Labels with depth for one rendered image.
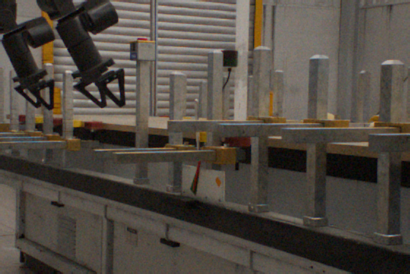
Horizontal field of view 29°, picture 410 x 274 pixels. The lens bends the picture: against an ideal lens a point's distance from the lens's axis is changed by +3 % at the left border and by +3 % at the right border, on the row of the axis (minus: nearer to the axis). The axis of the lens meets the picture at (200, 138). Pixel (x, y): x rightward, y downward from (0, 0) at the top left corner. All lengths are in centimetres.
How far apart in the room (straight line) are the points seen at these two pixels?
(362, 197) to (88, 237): 205
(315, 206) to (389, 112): 35
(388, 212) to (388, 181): 7
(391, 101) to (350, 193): 50
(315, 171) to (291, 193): 45
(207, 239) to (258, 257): 28
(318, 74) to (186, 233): 87
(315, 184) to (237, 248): 45
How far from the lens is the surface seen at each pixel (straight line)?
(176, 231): 268
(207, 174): 242
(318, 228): 200
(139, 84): 285
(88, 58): 168
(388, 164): 181
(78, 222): 410
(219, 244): 245
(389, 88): 181
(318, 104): 199
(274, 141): 241
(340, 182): 226
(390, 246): 182
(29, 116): 401
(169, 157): 229
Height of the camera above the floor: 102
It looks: 3 degrees down
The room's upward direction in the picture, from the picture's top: 1 degrees clockwise
